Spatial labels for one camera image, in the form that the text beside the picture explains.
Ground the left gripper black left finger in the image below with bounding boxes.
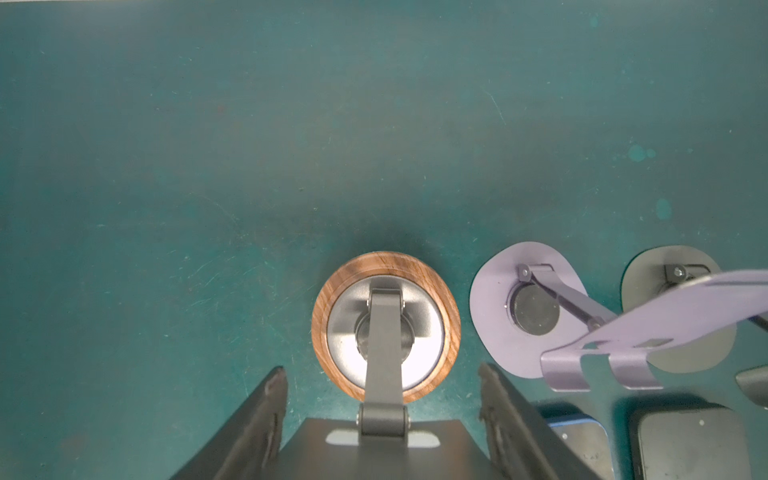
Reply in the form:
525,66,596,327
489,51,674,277
173,366,288,479

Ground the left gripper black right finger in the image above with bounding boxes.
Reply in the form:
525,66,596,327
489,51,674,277
478,363,597,480

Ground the phone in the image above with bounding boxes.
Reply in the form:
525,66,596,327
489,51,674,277
547,414,616,480
630,405,753,480

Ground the wooden round base phone stand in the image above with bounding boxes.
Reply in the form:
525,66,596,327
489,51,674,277
264,251,498,479

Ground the lilac phone stand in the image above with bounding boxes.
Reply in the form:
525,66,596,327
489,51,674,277
469,241,768,394

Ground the grey phone stand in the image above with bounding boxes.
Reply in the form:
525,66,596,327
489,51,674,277
621,245,767,390

